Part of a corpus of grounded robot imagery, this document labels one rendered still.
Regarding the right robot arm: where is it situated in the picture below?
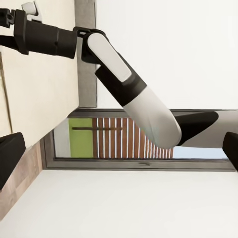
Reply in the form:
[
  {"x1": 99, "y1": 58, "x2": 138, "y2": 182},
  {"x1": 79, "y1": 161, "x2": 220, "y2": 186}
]
[{"x1": 0, "y1": 0, "x2": 238, "y2": 150}]

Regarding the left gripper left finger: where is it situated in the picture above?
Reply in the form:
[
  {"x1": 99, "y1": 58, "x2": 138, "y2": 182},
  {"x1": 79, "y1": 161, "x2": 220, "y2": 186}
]
[{"x1": 0, "y1": 132, "x2": 26, "y2": 191}]

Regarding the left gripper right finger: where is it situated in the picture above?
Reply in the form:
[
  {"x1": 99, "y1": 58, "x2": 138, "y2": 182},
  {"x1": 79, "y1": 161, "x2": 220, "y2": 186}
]
[{"x1": 222, "y1": 132, "x2": 238, "y2": 172}]

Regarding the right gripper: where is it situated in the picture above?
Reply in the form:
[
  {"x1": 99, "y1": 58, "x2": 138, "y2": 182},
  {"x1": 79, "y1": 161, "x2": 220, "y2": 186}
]
[{"x1": 0, "y1": 8, "x2": 59, "y2": 56}]

